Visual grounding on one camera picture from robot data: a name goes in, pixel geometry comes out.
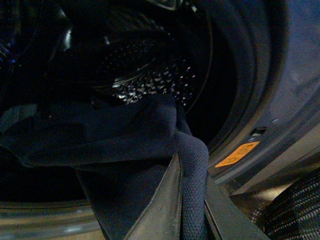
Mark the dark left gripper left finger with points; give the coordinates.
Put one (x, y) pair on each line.
(161, 219)

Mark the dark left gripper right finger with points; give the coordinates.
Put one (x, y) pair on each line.
(224, 220)

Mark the navy blue knit garment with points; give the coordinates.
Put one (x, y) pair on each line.
(120, 154)

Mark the grey front-load washing machine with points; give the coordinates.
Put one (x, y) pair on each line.
(242, 70)

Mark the white woven laundry basket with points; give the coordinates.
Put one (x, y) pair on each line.
(295, 213)

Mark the orange warning sticker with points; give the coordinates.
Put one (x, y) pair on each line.
(238, 154)

